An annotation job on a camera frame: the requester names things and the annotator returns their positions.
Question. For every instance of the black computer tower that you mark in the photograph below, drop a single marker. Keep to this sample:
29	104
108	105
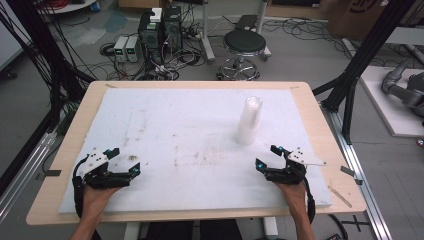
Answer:
172	28
150	40

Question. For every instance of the grey tape strip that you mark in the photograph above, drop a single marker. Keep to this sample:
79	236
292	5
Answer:
348	171

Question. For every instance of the white platform board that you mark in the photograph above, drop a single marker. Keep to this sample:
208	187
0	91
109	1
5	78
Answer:
390	113

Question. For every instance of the person's dark clothing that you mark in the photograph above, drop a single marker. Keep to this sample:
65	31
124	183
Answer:
193	230

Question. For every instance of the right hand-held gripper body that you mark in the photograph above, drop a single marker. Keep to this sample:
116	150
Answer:
286	173

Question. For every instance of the dark flat pad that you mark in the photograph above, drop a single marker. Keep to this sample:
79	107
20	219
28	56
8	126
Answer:
246	21

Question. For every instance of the light wooden table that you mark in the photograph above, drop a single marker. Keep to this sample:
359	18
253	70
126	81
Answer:
333	133

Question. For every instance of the aluminium rail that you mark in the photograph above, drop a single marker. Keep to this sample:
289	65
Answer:
360	180
26	166

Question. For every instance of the brown cardboard box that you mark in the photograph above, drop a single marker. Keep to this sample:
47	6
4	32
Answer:
360	18

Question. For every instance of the grey metal stand leg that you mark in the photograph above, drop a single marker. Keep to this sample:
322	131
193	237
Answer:
262	20
206	36

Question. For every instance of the stack of clear plastic cups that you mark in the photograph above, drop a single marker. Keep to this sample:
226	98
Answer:
248	121

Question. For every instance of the black round stool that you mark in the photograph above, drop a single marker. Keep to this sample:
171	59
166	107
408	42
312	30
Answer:
244	41

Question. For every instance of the white round table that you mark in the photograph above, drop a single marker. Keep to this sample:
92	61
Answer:
70	6

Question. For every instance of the white foam mat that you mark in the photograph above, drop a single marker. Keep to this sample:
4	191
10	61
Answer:
186	140

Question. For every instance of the person's left hand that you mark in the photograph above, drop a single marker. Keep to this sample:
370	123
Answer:
98	198

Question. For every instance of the grey bench power supply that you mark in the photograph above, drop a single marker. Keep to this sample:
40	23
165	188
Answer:
132	49
120	49

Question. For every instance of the small white box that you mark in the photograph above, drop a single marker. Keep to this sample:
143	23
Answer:
156	15

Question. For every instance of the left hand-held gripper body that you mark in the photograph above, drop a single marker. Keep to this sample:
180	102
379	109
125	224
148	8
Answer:
100	180

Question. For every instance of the white table leg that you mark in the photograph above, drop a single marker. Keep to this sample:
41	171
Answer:
270	228
132	231

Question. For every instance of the thin wooden stick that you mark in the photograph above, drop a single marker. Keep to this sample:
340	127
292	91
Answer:
340	196

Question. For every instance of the black tape strip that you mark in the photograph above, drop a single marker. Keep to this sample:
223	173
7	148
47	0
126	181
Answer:
52	173

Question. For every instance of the person's right hand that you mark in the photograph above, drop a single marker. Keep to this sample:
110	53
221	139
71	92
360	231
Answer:
293	196

